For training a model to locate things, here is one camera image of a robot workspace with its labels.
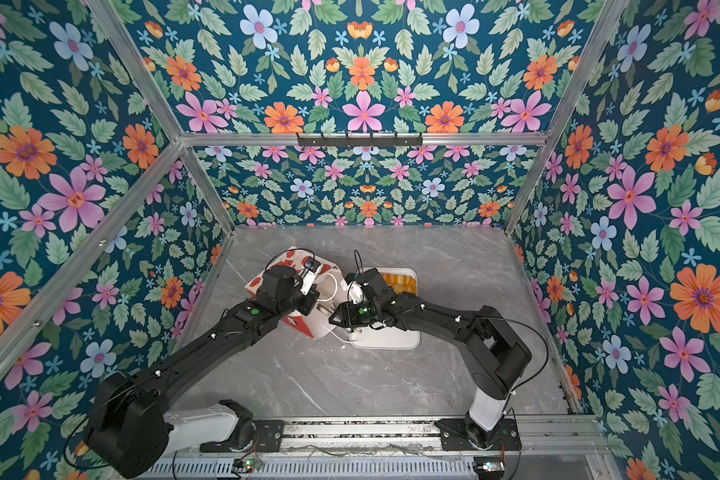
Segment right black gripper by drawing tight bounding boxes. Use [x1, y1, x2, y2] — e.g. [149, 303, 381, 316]
[327, 300, 383, 329]

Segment metal food tongs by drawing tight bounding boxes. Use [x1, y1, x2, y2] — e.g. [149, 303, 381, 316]
[315, 301, 335, 317]

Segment red and white paper bag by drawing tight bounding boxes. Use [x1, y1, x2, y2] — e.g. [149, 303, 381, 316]
[245, 246, 349, 340]

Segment long yellow fake bread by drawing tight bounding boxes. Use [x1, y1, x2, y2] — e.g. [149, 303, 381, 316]
[381, 272, 418, 294]

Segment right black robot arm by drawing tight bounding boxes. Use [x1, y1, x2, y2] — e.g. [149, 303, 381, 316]
[329, 268, 532, 437]

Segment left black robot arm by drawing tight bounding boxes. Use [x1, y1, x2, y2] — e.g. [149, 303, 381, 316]
[83, 258, 321, 478]

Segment white rectangular tray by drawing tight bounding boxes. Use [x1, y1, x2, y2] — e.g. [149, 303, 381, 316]
[347, 267, 420, 351]

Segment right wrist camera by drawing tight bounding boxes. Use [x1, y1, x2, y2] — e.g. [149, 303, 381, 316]
[345, 273, 364, 304]

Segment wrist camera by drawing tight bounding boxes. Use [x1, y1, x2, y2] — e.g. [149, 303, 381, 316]
[300, 256, 321, 295]
[345, 273, 364, 304]

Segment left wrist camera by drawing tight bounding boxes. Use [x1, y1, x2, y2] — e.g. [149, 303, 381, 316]
[300, 256, 321, 295]

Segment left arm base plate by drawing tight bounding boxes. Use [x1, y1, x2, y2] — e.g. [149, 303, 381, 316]
[199, 420, 285, 453]

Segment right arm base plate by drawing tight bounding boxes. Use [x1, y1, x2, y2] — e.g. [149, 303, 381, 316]
[434, 415, 522, 451]

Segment black hook rail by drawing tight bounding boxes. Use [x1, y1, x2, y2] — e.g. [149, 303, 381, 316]
[296, 133, 424, 148]

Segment aluminium front rail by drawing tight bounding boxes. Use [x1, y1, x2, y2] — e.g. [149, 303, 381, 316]
[113, 416, 607, 457]

